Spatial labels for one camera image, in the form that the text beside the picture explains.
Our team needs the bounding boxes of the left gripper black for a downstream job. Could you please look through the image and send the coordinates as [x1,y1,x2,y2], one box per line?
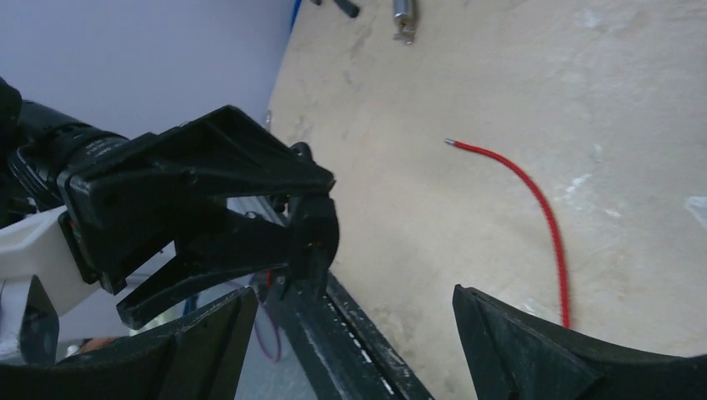
[58,106,339,329]

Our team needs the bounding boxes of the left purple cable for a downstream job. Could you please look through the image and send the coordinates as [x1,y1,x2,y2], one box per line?
[226,276,283,364]

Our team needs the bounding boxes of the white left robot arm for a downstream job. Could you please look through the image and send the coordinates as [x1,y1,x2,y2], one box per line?
[1,82,340,365]

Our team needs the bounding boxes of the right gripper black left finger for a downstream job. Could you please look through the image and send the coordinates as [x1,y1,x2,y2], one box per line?
[1,287,258,400]

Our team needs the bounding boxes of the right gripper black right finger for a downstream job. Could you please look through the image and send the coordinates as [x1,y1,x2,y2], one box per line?
[453,285,706,399]

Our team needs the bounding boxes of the red cable lock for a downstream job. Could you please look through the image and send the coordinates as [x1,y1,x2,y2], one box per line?
[444,138,572,330]

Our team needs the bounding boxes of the blue hose with metal fitting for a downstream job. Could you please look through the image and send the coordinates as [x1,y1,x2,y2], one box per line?
[290,0,419,46]

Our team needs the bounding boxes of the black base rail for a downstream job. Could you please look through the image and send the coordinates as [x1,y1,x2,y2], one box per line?
[258,274,432,399]

